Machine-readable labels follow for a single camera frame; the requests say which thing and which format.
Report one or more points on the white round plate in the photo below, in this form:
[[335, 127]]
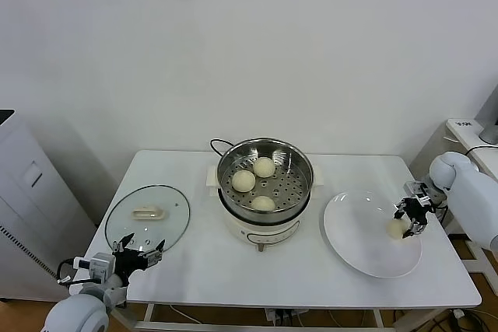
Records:
[[358, 231]]

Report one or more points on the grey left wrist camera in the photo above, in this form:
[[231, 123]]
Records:
[[101, 266]]

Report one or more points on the white floor plug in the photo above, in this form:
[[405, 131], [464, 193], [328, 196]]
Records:
[[458, 313]]

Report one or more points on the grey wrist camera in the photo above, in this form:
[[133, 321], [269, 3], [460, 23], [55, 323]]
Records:
[[101, 266], [416, 189]]

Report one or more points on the white metal stand base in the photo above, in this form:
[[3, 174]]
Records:
[[478, 258]]

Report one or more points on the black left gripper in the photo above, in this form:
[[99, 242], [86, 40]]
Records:
[[130, 263]]

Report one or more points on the grey stand object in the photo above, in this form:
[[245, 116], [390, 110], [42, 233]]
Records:
[[489, 130]]

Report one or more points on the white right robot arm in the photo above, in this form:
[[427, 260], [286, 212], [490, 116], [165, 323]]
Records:
[[470, 200]]

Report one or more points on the stainless steel steamer basket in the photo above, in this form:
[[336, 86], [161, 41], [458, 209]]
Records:
[[268, 217]]

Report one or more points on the white power strip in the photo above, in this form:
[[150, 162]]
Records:
[[282, 314]]

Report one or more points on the cream electric cooker base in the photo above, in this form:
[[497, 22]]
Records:
[[268, 235]]

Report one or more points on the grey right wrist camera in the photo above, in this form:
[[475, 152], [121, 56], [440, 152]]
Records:
[[416, 189]]

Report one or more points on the white steamed baozi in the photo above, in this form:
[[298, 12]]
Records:
[[264, 203], [244, 180], [264, 166], [396, 229]]

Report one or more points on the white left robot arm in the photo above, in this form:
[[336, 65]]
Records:
[[78, 312]]

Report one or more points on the white metal table frame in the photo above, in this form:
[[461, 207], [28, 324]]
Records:
[[233, 326]]

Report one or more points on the white floor cabinet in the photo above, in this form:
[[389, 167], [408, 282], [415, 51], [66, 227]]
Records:
[[31, 200]]

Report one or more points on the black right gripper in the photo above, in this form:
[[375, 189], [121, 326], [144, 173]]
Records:
[[416, 209]]

